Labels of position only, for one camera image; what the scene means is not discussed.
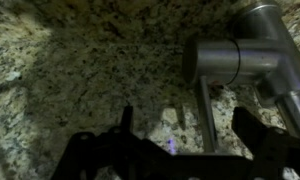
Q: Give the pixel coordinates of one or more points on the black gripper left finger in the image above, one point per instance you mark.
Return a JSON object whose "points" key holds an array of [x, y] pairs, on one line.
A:
{"points": [[100, 153]]}

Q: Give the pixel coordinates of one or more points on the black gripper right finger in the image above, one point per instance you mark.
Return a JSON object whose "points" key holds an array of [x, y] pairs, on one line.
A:
{"points": [[273, 153]]}

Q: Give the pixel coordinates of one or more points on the stainless steel tap spout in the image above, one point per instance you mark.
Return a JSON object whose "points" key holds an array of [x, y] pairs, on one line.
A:
{"points": [[256, 60]]}

